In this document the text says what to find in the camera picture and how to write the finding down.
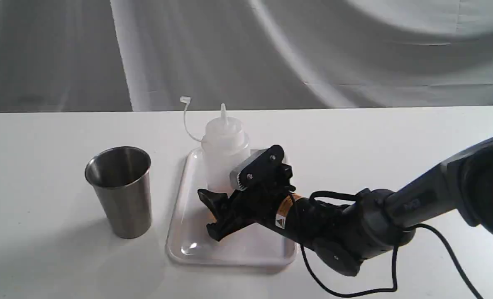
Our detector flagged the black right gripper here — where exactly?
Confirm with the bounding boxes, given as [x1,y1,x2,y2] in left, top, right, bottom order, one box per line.
[197,145,301,242]

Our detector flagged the clear squeeze bottle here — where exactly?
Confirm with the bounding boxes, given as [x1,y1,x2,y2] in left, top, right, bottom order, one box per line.
[180,96,251,196]

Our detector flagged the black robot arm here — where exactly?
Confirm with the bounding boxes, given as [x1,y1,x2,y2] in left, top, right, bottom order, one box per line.
[197,137,493,277]

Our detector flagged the stainless steel cup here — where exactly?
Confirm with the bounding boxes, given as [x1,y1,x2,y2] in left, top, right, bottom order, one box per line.
[85,146,152,240]

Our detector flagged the white plastic tray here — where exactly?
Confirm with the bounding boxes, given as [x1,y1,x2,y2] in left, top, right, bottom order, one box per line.
[166,148,298,267]

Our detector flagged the white backdrop cloth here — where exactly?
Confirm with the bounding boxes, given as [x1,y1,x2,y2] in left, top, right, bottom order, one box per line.
[0,0,493,113]

